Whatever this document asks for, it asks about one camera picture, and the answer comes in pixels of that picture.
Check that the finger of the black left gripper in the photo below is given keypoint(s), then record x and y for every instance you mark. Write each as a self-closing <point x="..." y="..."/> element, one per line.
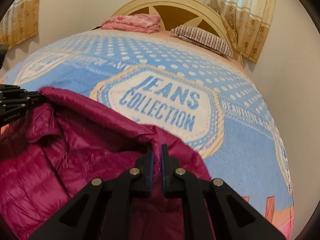
<point x="15" y="108"/>
<point x="11" y="91"/>

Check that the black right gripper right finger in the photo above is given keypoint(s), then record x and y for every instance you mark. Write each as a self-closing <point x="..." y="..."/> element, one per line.
<point x="212" y="209"/>

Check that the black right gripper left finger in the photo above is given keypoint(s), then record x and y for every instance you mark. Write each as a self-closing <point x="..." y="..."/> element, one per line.
<point x="101" y="210"/>

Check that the magenta puffer jacket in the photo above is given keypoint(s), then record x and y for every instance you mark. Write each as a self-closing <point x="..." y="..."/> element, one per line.
<point x="49" y="155"/>

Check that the beige patterned curtain left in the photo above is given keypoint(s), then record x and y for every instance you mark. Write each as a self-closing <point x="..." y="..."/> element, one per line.
<point x="20" y="23"/>

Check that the beige patterned curtain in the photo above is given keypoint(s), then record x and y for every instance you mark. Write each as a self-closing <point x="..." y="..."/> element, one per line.
<point x="20" y="23"/>
<point x="247" y="23"/>

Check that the blue pink printed bedspread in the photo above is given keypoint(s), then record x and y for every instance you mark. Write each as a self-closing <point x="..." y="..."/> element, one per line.
<point x="198" y="96"/>

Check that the folded pink blanket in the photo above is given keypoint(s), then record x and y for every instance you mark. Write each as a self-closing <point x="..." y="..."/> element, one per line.
<point x="140" y="23"/>

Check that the striped pillow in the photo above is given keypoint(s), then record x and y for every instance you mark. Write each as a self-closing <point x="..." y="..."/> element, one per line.
<point x="203" y="38"/>

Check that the cream wooden headboard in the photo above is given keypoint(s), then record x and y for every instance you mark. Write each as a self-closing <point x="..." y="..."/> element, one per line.
<point x="182" y="12"/>

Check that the beige patterned curtain right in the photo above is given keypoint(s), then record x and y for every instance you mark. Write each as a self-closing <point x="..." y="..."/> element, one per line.
<point x="247" y="23"/>

